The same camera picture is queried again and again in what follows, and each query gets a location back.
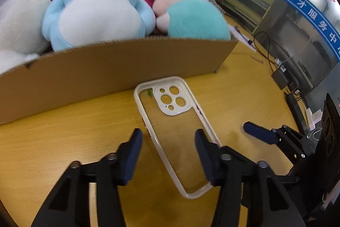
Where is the clear beige phone case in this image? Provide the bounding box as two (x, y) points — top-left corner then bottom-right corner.
(134, 76), (222, 199)

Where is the pink and teal plush toy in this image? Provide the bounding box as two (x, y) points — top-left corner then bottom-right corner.
(151, 0), (231, 40)

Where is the black power adapter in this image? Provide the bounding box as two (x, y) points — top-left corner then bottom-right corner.
(271, 69), (289, 90)

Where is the white paper envelope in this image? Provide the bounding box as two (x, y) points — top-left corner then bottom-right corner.
(228, 24), (256, 52)

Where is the brown cardboard box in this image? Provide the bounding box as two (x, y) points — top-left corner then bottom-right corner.
(1, 36), (237, 124)

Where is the yellow shelf behind glass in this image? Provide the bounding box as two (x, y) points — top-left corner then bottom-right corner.
(215, 0), (274, 34)

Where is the white plush toy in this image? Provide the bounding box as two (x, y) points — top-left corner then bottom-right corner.
(0, 0), (51, 74)

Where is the blue plush toy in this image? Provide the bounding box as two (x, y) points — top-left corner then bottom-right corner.
(41, 0), (156, 52)

